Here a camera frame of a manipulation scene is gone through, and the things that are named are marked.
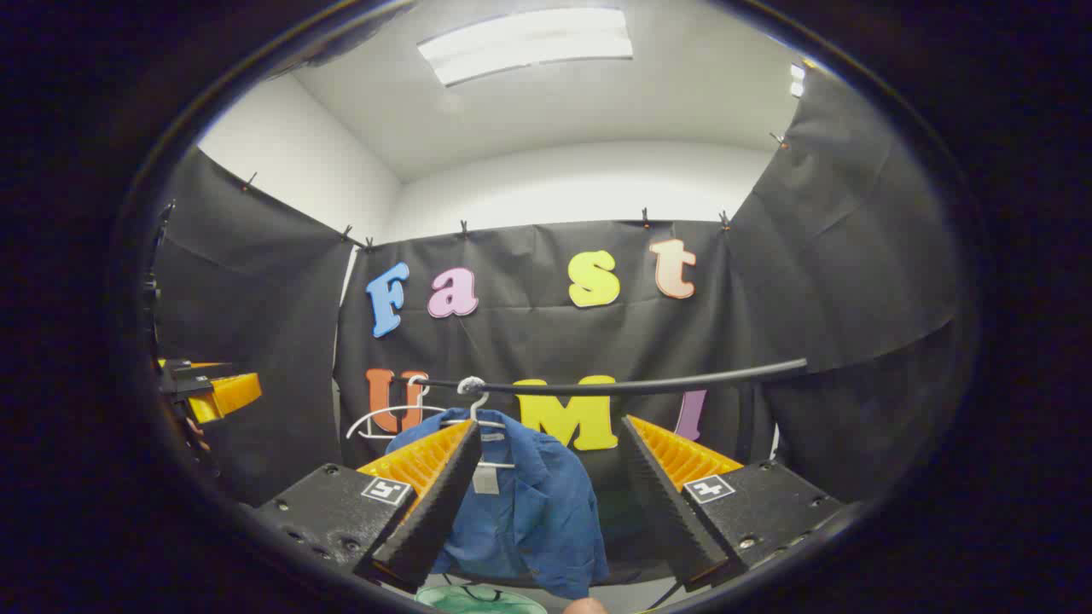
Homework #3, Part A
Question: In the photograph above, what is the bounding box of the large ceiling light panel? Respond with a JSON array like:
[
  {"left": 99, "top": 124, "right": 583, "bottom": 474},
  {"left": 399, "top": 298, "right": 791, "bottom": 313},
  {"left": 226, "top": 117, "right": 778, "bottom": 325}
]
[{"left": 416, "top": 9, "right": 634, "bottom": 88}]

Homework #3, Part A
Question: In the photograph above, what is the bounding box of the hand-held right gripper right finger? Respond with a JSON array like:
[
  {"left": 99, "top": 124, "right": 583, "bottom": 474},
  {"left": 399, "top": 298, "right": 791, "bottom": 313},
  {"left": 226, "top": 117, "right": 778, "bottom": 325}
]
[{"left": 620, "top": 415, "right": 845, "bottom": 592}]

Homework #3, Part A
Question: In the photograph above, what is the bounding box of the blue corduroy shirt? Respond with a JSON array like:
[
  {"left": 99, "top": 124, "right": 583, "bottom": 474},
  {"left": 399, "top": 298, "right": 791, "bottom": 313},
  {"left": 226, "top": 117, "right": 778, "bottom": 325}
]
[{"left": 386, "top": 408, "right": 609, "bottom": 600}]

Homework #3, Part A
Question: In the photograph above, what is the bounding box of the white hanger with taped hook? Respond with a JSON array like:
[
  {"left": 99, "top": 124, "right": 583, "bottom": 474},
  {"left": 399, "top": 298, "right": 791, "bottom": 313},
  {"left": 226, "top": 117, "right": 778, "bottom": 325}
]
[{"left": 439, "top": 376, "right": 518, "bottom": 471}]

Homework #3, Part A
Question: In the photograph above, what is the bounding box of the green laundry hamper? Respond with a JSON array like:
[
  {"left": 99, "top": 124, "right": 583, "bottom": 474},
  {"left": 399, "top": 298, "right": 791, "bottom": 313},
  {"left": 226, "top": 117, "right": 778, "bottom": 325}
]
[{"left": 415, "top": 583, "right": 547, "bottom": 614}]

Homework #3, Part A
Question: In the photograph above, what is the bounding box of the black clothes rack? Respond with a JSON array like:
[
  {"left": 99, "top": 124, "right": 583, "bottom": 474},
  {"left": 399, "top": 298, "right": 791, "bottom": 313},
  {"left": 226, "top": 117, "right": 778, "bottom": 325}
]
[{"left": 418, "top": 358, "right": 807, "bottom": 466}]

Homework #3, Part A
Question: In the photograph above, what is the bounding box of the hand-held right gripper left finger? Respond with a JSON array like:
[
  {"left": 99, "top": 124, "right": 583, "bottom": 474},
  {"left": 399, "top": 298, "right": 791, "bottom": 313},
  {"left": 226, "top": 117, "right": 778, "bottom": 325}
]
[{"left": 256, "top": 420, "right": 485, "bottom": 594}]

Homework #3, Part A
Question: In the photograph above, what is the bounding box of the empty white hanger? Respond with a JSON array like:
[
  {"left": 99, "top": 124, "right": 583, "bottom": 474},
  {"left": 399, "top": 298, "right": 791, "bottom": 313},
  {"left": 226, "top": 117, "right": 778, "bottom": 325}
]
[{"left": 346, "top": 375, "right": 446, "bottom": 441}]

